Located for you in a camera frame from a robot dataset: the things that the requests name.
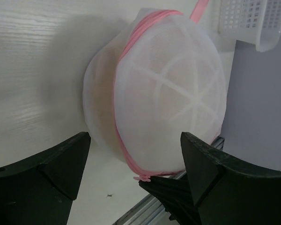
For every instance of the white plastic basket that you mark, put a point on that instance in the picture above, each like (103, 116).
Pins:
(256, 22)

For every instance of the white mesh laundry bag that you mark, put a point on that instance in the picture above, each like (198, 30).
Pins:
(169, 27)

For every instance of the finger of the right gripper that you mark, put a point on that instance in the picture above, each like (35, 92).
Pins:
(175, 195)

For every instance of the aluminium rail frame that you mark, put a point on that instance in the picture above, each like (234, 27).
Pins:
(150, 211)

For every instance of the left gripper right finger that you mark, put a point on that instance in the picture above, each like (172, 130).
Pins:
(227, 190)

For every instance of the beige bra inside bag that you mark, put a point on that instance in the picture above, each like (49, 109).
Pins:
(165, 93)

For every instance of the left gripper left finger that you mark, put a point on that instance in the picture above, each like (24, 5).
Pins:
(40, 189)

